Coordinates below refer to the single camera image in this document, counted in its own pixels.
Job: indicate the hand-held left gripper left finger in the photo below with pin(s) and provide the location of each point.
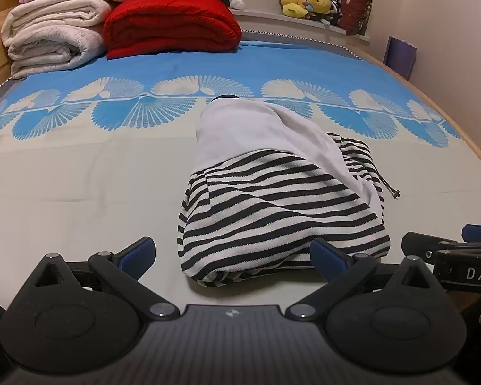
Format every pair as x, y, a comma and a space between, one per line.
138, 250

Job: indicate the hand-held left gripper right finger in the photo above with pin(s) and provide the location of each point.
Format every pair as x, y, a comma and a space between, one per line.
328, 254

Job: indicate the black white striped small garment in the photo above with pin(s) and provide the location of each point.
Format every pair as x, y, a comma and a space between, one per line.
272, 200

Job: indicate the blue patterned bed sheet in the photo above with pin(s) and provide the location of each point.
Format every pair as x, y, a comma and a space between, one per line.
84, 168

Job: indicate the purple box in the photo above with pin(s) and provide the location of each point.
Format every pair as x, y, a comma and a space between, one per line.
401, 58

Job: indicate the red folded blanket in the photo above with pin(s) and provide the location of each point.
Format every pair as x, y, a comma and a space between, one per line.
172, 24

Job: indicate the dark red cushion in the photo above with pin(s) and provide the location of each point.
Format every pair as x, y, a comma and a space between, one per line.
356, 10

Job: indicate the yellow duck plush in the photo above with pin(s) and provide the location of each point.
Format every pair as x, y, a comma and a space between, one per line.
293, 0
318, 4

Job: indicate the white folded blanket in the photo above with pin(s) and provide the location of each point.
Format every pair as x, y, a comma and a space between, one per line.
56, 12

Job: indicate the wooden bed side rail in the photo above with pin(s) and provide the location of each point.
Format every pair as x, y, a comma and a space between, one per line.
457, 116

